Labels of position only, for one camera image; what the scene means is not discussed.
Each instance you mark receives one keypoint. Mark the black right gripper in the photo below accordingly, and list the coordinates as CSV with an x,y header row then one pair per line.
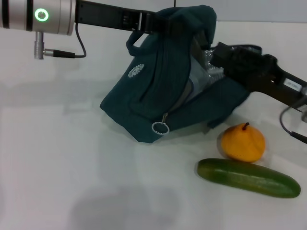
x,y
259,74

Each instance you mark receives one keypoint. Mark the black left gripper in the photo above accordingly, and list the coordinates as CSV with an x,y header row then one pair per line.
x,y
103,14

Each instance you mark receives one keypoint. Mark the clear plastic container blue lid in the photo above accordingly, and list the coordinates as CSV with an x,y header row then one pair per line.
x,y
201,76

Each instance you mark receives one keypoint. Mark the dark teal fabric bag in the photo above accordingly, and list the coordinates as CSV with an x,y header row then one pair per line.
x,y
158,83

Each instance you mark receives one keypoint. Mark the orange yellow pear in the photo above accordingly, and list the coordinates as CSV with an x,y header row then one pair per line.
x,y
242,146

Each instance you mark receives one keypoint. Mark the green cucumber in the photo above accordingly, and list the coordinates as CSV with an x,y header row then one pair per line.
x,y
220,171

